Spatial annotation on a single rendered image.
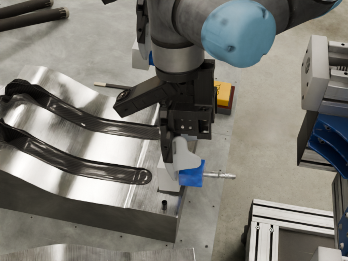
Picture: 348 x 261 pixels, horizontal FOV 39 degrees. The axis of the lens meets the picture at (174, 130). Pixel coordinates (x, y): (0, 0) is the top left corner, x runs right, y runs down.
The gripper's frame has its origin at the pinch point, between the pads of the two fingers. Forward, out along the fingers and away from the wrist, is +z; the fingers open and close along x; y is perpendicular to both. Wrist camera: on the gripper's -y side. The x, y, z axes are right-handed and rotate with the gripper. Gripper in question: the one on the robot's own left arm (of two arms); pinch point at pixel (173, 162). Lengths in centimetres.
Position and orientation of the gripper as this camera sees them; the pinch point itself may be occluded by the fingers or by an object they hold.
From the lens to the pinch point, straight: 84.5
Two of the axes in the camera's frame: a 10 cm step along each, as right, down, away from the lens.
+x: 2.0, -6.2, 7.6
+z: 0.6, 7.8, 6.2
